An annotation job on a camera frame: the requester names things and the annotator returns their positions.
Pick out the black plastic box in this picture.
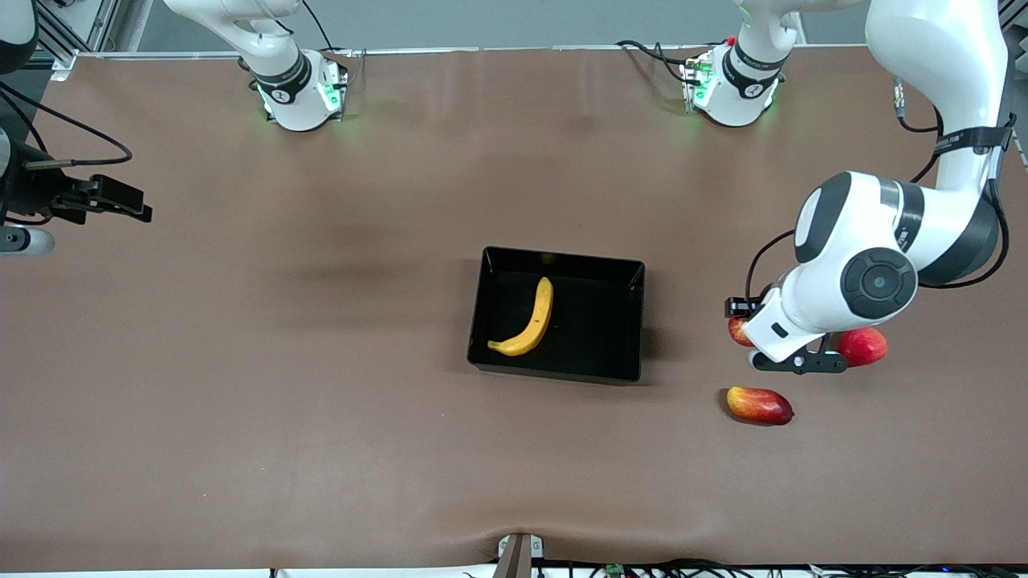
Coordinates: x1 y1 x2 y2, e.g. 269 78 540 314
467 246 647 385

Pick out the yellow banana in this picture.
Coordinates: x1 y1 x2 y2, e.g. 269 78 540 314
487 276 555 357

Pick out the red yellow mango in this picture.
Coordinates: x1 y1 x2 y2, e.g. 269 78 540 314
726 385 795 426

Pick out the pink red round fruit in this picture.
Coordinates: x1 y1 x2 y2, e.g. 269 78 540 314
838 327 889 368

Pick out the brown table mat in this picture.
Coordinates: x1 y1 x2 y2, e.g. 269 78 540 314
0 44 1028 572

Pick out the aluminium frame profile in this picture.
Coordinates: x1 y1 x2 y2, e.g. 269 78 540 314
36 0 153 77

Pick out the black base power cable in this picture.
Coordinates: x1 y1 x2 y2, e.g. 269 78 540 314
615 39 693 86
300 0 356 59

